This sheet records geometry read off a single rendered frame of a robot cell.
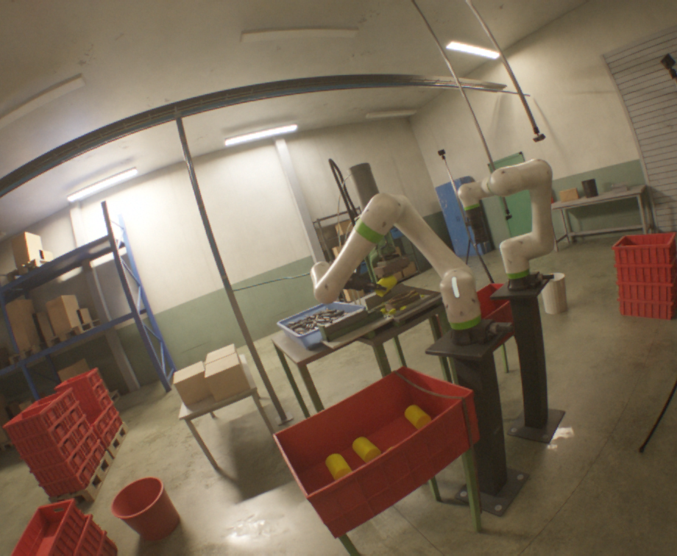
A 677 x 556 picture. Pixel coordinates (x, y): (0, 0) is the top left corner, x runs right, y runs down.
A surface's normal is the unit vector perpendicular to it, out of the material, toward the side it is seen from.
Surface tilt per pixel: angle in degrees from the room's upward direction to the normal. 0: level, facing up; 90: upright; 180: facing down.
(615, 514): 0
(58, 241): 90
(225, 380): 90
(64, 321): 90
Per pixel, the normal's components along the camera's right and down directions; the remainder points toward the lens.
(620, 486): -0.33, -0.94
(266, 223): 0.38, -0.02
